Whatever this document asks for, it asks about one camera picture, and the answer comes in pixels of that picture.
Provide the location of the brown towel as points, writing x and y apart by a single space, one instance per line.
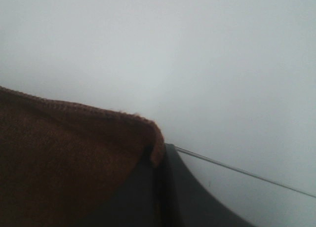
60 160

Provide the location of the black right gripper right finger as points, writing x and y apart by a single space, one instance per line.
186 203

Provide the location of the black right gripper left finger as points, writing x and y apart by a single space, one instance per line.
133 204

